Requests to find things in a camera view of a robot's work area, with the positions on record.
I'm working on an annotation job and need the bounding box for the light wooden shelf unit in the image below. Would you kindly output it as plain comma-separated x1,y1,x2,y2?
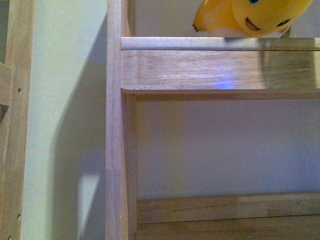
105,0,320,240

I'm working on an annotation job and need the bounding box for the orange plush toy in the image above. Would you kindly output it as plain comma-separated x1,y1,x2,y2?
192,0,312,38

